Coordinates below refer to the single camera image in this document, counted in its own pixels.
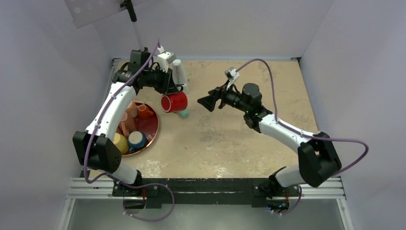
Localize white perforated board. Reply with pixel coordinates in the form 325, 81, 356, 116
64, 0, 145, 28

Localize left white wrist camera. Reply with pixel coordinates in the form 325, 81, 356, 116
155, 51, 177, 72

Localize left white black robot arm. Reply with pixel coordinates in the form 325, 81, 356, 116
73, 59, 188, 196

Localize blue white mug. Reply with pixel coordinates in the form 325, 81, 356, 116
127, 131, 148, 153

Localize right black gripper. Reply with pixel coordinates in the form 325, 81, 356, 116
197, 79, 250, 114

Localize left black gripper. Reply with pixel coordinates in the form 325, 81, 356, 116
142, 65, 178, 94

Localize red mug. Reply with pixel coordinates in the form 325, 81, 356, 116
160, 92, 188, 113

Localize silver tripod stand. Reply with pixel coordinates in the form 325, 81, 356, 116
120, 0, 145, 51

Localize pink mug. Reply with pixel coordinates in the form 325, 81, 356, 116
116, 112, 130, 138

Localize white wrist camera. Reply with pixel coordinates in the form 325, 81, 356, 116
225, 67, 240, 83
155, 51, 177, 72

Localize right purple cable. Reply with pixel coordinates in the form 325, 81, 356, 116
235, 58, 370, 217

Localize salmon mug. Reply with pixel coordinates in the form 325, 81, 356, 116
125, 100, 138, 118

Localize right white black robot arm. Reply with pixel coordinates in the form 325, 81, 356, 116
197, 83, 342, 195

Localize aluminium frame rail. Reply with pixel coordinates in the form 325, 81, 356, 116
57, 178, 354, 230

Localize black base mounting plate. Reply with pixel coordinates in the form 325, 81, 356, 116
112, 178, 299, 210

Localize white metronome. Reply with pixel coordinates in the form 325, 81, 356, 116
172, 59, 189, 95

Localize yellow mug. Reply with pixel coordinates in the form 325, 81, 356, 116
113, 133, 130, 155

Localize red round tray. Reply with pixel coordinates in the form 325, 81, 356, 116
124, 100, 159, 156

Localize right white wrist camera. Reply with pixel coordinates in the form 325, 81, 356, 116
225, 67, 240, 83

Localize small orange mug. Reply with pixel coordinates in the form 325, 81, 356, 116
137, 104, 155, 119

